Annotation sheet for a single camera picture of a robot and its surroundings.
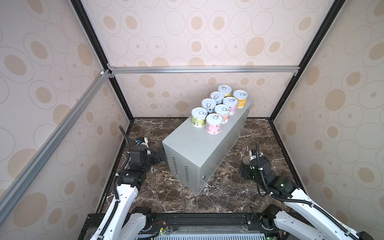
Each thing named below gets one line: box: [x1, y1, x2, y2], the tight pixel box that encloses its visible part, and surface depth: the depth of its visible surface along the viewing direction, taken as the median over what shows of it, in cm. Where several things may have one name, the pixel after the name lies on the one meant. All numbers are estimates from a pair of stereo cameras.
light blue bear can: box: [210, 91, 225, 104], surface depth 76 cm
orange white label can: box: [214, 104, 231, 124], surface depth 70 cm
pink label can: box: [223, 96, 238, 116], surface depth 74 cm
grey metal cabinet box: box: [162, 99, 254, 195], surface depth 70 cm
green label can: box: [191, 107, 208, 128], surface depth 69 cm
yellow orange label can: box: [233, 90, 249, 109], surface depth 77 cm
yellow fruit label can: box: [218, 85, 232, 98], surface depth 81 cm
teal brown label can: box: [201, 98, 217, 114], surface depth 73 cm
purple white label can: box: [205, 113, 223, 135], surface depth 66 cm
